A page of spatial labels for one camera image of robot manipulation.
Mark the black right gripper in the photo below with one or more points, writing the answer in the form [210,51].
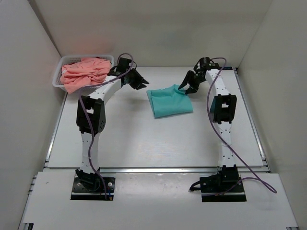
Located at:
[188,76]

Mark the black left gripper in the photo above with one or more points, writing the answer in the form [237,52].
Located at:
[137,85]

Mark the teal t shirt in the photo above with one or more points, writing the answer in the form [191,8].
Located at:
[169,101]

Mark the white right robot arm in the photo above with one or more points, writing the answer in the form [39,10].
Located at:
[221,106]

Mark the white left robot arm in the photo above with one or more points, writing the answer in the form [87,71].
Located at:
[91,118]

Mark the salmon pink t shirt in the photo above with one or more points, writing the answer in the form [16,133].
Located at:
[89,71]

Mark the white plastic basket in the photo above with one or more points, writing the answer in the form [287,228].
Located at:
[70,59]

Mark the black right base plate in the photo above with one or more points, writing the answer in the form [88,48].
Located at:
[213,190]

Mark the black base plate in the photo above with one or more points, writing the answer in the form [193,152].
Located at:
[213,190]
[81,191]

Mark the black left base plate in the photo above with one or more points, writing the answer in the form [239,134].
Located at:
[81,191]

